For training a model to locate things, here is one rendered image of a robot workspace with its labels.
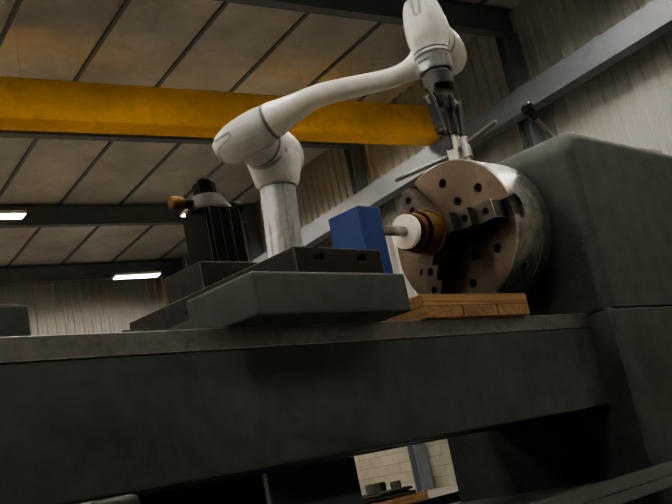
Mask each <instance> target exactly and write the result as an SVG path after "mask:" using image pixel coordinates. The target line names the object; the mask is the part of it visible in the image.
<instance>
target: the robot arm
mask: <svg viewBox="0 0 672 504"><path fill-rule="evenodd" d="M403 25H404V31H405V36H406V39H407V43H408V46H409V49H410V50H411V51H410V54H409V56H408V57H407V58H406V59H405V60H404V61H402V62H401V63H399V64H397V65H395V66H393V67H391V68H388V69H384V70H380V71H375V72H370V73H365V74H360V75H355V76H350V77H345V78H340V79H335V80H330V81H326V82H322V83H319V84H316V85H313V86H310V87H307V88H304V89H302V90H299V91H297V92H294V93H292V94H290V95H287V96H284V97H282V98H279V99H276V100H273V101H270V102H267V103H264V104H262V105H260V106H258V107H256V108H253V109H251V110H249V111H247V112H245V113H243V114H241V115H240V116H238V117H237V118H235V119H233V120H232V121H230V122H229V123H228V124H226V125H225V126H224V127H223V128H222V129H221V130H220V131H219V133H218V134H217V135H216V137H215V138H214V142H213V144H212V146H213V150H214V152H215V154H216V156H217V158H218V159H219V160H220V161H221V162H224V163H225V164H237V163H239V162H241V163H243V164H247V166H248V169H249V171H250V174H251V176H252V179H253V181H254V184H255V187H256V188H257V189H258V190H259V191H260V194H261V202H262V211H263V219H264V227H265V235H266V243H267V251H268V258H269V257H272V256H274V255H276V254H277V253H280V252H282V251H284V250H287V249H289V248H291V247H293V246H295V247H303V243H302V235H301V227H300V220H299V212H298V204H297V197H296V189H295V188H296V187H297V185H298V183H299V181H300V173H301V169H302V167H303V164H304V152H303V149H302V146H301V145H300V143H299V141H298V140H297V139H296V138H295V137H294V136H293V135H292V134H291V133H289V132H288V131H289V130H290V129H291V128H292V127H294V126H295V125H296V124H297V123H299V122H300V121H301V120H302V119H303V118H305V117H306V116H307V115H309V114H310V113H312V112H314V111H316V110H318V109H320V108H322V107H325V106H327V105H330V104H334V103H337V102H341V101H345V100H349V99H353V98H357V97H361V96H365V95H369V94H373V93H377V92H380V91H384V90H388V89H392V88H395V87H398V86H401V85H404V84H406V83H409V82H411V81H414V80H417V79H422V81H423V85H424V90H425V92H426V93H428V96H426V97H424V98H423V101H424V103H425V104H426V106H427V108H428V111H429V114H430V117H431V119H432V122H433V125H434V128H435V131H436V133H437V135H441V136H440V137H439V138H440V140H442V139H444V142H445V146H446V149H447V154H448V158H449V160H453V159H464V157H463V153H462V151H461V152H460V153H459V150H458V147H459V146H461V145H460V142H459V139H460V137H462V136H464V135H465V129H464V121H463V113H462V106H463V103H462V101H459V102H458V101H457V100H455V96H454V94H453V92H452V88H453V86H454V79H453V76H454V75H456V74H458V73H459V72H461V71H462V69H463V68H464V66H465V64H466V60H467V52H466V49H465V45H464V43H463V41H462V40H461V38H460V37H459V35H458V34H457V33H456V32H455V31H454V30H453V29H451V28H450V26H449V24H448V21H447V19H446V16H445V15H444V14H443V11H442V8H441V6H440V5H439V3H438V2H437V0H407V1H406V2H405V4H404V7H403ZM439 128H440V129H439Z"/></svg>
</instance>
